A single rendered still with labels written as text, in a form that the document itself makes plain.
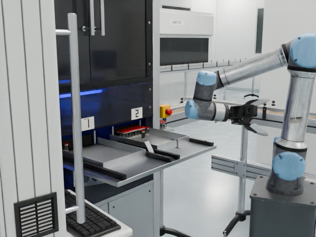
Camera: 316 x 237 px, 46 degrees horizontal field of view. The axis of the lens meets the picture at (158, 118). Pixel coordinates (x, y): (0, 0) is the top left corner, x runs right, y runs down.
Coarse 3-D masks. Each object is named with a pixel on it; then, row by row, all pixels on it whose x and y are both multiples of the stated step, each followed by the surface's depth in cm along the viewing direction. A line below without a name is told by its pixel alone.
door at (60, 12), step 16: (64, 0) 162; (80, 0) 168; (64, 16) 163; (80, 16) 169; (80, 32) 170; (64, 48) 165; (80, 48) 171; (64, 64) 166; (80, 64) 172; (64, 80) 167; (80, 80) 174
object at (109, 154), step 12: (96, 144) 194; (108, 144) 190; (120, 144) 184; (72, 156) 168; (84, 156) 174; (96, 156) 174; (108, 156) 174; (120, 156) 174; (132, 156) 167; (144, 156) 174; (108, 168) 157
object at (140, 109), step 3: (135, 108) 202; (138, 108) 204; (141, 108) 206; (132, 111) 201; (135, 111) 203; (138, 111) 204; (141, 111) 206; (132, 114) 201; (138, 114) 205; (141, 114) 206; (132, 117) 201; (138, 117) 205; (141, 117) 207
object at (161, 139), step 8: (152, 128) 215; (112, 136) 200; (152, 136) 210; (160, 136) 210; (168, 136) 208; (176, 136) 204; (184, 136) 201; (144, 144) 185; (152, 144) 182; (160, 144) 182; (168, 144) 186; (176, 144) 191
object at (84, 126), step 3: (90, 117) 180; (93, 117) 181; (81, 120) 176; (84, 120) 177; (87, 120) 179; (90, 120) 180; (93, 120) 181; (81, 123) 176; (84, 123) 177; (87, 123) 179; (90, 123) 180; (93, 123) 181; (81, 126) 176; (84, 126) 178; (87, 126) 179; (90, 126) 180; (93, 126) 182; (81, 129) 177; (84, 129) 178; (87, 129) 179
